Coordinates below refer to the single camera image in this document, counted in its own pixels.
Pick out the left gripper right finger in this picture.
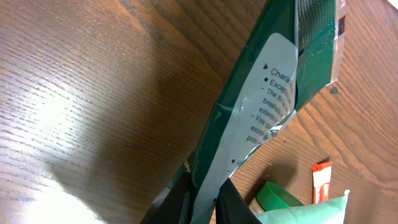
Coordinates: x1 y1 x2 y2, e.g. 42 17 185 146
215 179 261 224

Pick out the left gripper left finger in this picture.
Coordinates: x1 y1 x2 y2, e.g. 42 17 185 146
141 172 192 224

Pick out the green lid jar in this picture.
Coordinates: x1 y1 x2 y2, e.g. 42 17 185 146
248 181 303 215

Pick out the red instant coffee stick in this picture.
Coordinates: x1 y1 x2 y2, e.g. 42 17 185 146
312 161 333 204

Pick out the pale green wipes pack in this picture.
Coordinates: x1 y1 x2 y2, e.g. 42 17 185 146
255 190 350 224

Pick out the green 3M gloves package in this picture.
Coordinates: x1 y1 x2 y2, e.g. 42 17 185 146
139 0 346 224

